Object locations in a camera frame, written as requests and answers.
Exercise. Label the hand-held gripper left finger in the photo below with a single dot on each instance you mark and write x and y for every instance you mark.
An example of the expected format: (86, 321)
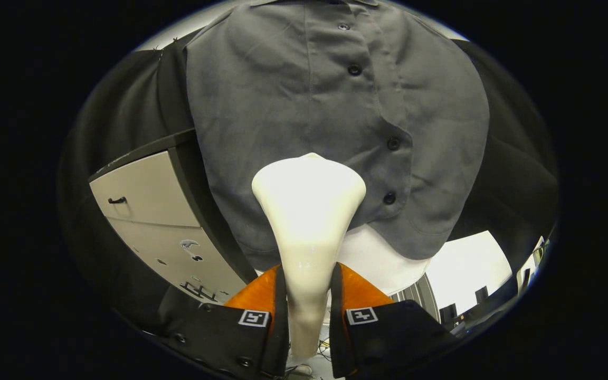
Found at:
(282, 327)

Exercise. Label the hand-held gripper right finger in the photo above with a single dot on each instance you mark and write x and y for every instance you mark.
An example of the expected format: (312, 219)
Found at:
(336, 332)

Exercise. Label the grey button-up shirt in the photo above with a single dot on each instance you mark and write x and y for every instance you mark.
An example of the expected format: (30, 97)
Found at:
(283, 105)

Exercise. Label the white mannequin torso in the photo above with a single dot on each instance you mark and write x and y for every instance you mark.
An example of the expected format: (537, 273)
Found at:
(378, 258)

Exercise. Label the grey ribbed appliance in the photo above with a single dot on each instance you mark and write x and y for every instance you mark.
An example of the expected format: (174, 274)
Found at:
(420, 295)

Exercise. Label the grey drawer cabinet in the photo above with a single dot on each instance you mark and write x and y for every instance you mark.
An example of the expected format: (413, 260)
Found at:
(145, 195)

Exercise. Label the black backdrop cloth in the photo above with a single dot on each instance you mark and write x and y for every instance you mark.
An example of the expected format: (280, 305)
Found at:
(124, 105)

